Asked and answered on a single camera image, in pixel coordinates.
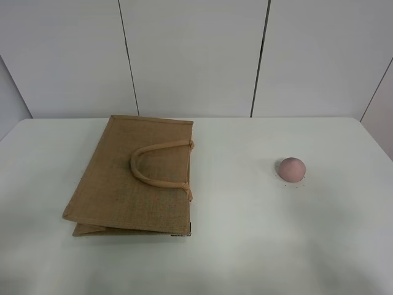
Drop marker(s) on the brown linen tote bag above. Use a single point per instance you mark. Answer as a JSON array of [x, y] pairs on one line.
[[137, 181]]

